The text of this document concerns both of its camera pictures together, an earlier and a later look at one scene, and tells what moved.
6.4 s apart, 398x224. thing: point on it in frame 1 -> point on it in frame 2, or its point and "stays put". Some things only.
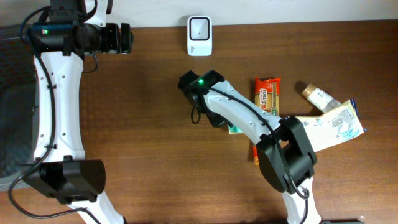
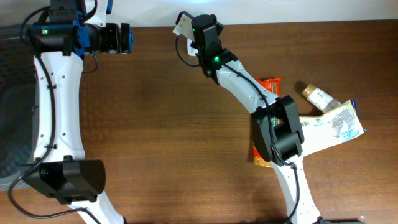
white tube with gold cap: x=321 y=99 stays put
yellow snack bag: x=341 y=123 stays put
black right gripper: x=216 y=122 -> x=219 y=28
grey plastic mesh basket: x=19 y=104 stays put
